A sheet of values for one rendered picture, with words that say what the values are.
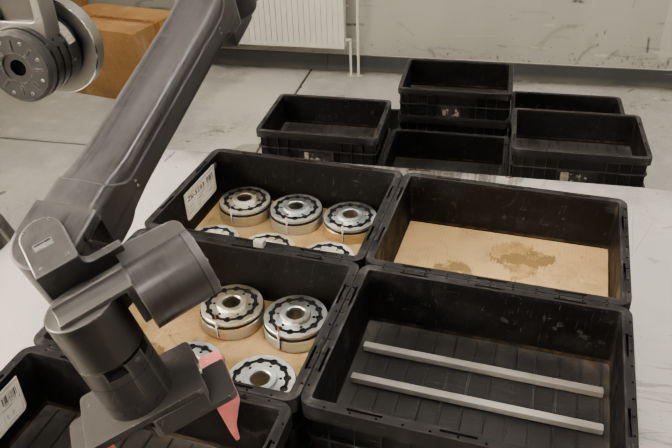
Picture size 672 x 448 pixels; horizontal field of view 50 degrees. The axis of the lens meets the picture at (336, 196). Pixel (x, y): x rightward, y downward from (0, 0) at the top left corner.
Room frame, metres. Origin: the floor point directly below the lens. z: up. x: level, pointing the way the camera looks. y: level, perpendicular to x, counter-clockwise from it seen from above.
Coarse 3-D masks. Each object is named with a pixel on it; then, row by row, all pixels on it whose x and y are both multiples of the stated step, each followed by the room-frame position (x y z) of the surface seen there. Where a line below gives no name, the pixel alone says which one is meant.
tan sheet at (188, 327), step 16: (144, 320) 0.90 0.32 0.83; (176, 320) 0.90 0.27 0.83; (192, 320) 0.90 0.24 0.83; (160, 336) 0.86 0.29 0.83; (176, 336) 0.86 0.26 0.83; (192, 336) 0.86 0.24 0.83; (208, 336) 0.86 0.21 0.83; (256, 336) 0.86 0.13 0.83; (160, 352) 0.83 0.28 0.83; (224, 352) 0.82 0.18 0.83; (240, 352) 0.82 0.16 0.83; (256, 352) 0.82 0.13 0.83; (272, 352) 0.82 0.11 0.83; (304, 352) 0.82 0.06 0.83
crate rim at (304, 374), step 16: (128, 240) 0.99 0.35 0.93; (208, 240) 0.98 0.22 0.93; (224, 240) 0.98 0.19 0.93; (272, 256) 0.94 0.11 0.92; (288, 256) 0.93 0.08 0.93; (304, 256) 0.93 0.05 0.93; (320, 256) 0.93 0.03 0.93; (352, 272) 0.88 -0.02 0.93; (336, 304) 0.81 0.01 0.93; (320, 336) 0.74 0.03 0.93; (320, 352) 0.71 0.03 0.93; (304, 368) 0.68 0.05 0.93; (240, 384) 0.66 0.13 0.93; (304, 384) 0.65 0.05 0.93; (288, 400) 0.63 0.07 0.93
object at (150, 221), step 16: (208, 160) 1.26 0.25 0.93; (272, 160) 1.26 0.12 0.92; (288, 160) 1.25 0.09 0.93; (304, 160) 1.25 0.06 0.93; (192, 176) 1.20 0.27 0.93; (400, 176) 1.17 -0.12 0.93; (176, 192) 1.14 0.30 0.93; (160, 208) 1.09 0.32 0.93; (384, 208) 1.06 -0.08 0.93; (144, 224) 1.04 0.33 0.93; (160, 224) 1.04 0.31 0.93; (240, 240) 0.98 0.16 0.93; (368, 240) 0.97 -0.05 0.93; (336, 256) 0.93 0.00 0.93; (352, 256) 0.92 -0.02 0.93
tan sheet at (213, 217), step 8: (216, 208) 1.24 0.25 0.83; (208, 216) 1.21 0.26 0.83; (216, 216) 1.21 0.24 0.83; (200, 224) 1.18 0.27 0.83; (208, 224) 1.18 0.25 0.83; (216, 224) 1.18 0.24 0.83; (224, 224) 1.18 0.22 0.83; (264, 224) 1.17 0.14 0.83; (240, 232) 1.15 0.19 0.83; (248, 232) 1.15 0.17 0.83; (256, 232) 1.15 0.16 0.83; (264, 232) 1.15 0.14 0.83; (272, 232) 1.15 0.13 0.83; (312, 232) 1.14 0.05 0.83; (320, 232) 1.14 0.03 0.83; (296, 240) 1.12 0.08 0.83; (304, 240) 1.12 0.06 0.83; (312, 240) 1.11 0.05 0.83; (320, 240) 1.11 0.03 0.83; (328, 240) 1.11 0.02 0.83; (352, 248) 1.08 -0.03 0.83
